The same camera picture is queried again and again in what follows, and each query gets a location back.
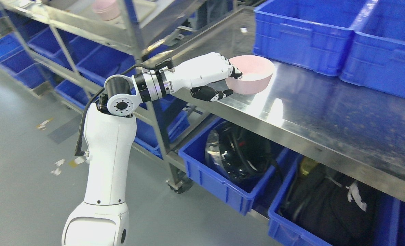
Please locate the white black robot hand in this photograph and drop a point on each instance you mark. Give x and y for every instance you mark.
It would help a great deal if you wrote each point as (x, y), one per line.
(197, 73)

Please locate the pink ikea bowl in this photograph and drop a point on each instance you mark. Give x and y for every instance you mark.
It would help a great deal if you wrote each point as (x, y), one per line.
(257, 72)

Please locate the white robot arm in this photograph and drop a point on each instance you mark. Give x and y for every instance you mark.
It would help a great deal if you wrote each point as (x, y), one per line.
(107, 132)

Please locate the stainless steel shelf rack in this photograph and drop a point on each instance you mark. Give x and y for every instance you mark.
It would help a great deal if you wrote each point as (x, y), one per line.
(73, 41)

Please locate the stack of pink bowls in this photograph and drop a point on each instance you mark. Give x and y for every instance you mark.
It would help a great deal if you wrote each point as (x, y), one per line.
(106, 9)

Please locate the blue crate top middle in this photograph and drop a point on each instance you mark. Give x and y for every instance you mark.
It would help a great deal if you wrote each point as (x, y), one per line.
(377, 56)

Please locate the blue crate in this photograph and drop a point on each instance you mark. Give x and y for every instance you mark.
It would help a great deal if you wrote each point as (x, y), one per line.
(377, 56)
(312, 34)

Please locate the black helmet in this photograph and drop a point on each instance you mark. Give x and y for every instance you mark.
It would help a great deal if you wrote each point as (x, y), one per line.
(237, 154)

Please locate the blue bin with helmet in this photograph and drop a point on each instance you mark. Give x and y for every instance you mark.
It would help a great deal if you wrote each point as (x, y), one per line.
(256, 194)

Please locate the blue crate top left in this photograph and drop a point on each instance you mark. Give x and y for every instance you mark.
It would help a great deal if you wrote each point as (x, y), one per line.
(312, 34)

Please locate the blue bin with black bag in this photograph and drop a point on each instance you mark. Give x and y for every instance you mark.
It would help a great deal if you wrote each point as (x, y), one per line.
(388, 227)

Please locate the stainless steel table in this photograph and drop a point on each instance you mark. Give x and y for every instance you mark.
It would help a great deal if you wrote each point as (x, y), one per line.
(355, 130)

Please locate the black bag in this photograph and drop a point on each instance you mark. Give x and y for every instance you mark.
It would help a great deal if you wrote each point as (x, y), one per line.
(333, 206)

